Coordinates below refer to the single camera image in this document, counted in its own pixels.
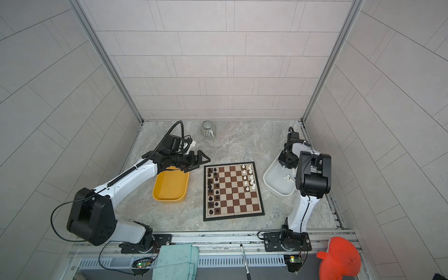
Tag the green cloth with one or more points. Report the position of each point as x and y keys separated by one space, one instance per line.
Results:
x=177 y=262

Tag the red plastic funnel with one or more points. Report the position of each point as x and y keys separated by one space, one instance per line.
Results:
x=340 y=259

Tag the black pen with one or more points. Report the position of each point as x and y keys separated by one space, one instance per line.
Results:
x=245 y=262

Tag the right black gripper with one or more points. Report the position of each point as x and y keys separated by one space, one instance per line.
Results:
x=283 y=160

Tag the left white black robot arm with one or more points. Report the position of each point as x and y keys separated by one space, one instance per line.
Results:
x=92 y=216

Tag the black chess pieces on board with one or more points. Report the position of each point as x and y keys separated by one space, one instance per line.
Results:
x=213 y=192

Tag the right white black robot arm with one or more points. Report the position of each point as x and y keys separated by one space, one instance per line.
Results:
x=293 y=233

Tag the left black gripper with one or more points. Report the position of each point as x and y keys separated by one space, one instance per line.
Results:
x=197 y=160

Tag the aluminium rail frame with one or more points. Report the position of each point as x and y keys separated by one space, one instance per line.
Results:
x=220 y=257

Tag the white chess pieces on board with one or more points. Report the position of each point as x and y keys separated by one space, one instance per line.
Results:
x=248 y=177

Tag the yellow plastic tray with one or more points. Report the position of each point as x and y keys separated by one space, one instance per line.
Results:
x=171 y=186

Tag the white ribbed ceramic cup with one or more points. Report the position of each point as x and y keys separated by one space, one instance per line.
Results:
x=208 y=128

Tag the white plastic tray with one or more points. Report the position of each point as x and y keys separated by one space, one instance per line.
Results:
x=283 y=182

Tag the brown white chessboard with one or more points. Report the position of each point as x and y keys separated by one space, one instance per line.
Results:
x=235 y=202

